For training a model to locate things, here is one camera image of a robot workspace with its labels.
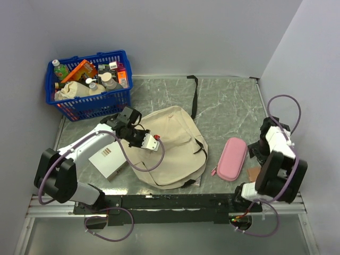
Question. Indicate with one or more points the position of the orange snack box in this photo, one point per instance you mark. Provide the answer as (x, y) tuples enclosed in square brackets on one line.
[(82, 71)]

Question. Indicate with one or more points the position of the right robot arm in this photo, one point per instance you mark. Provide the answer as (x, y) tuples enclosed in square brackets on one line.
[(281, 172)]

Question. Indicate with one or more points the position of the cream canvas backpack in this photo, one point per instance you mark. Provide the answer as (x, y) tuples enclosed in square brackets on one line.
[(166, 106)]

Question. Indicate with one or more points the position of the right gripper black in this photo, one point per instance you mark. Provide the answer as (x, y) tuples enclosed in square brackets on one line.
[(254, 151)]

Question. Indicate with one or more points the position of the brown leather wallet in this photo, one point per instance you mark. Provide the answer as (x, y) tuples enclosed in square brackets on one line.
[(253, 173)]

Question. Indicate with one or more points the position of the grey pump bottle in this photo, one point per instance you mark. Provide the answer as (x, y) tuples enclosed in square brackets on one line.
[(109, 83)]

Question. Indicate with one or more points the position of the blue plastic basket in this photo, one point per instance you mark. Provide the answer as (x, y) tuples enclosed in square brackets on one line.
[(81, 108)]

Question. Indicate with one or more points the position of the white book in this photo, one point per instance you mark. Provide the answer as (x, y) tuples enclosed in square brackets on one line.
[(108, 160)]

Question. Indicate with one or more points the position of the pink orange carton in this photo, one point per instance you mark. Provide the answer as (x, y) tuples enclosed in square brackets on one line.
[(122, 77)]

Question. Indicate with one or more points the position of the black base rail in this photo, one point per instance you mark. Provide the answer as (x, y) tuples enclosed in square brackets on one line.
[(167, 208)]

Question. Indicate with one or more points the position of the green soda bottle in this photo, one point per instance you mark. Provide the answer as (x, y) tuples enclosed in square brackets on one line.
[(60, 70)]

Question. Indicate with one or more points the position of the pink pencil case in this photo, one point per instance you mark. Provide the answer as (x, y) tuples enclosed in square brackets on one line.
[(231, 160)]

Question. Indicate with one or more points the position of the cream lotion bottle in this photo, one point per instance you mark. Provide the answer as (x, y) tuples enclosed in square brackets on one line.
[(94, 87)]

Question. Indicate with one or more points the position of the beige cloth pouch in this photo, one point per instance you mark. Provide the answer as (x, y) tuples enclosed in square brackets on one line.
[(71, 90)]

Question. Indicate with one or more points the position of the floral cover book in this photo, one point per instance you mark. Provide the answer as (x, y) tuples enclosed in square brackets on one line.
[(197, 182)]

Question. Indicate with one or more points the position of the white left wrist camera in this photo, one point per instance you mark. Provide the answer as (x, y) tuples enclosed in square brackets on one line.
[(150, 143)]

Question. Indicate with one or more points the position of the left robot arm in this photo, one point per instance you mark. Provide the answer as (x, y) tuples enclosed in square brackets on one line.
[(57, 170)]

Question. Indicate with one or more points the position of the black product box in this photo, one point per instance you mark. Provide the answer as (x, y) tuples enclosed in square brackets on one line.
[(103, 68)]

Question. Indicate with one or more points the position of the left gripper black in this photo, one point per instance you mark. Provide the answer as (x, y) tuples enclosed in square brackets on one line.
[(139, 144)]

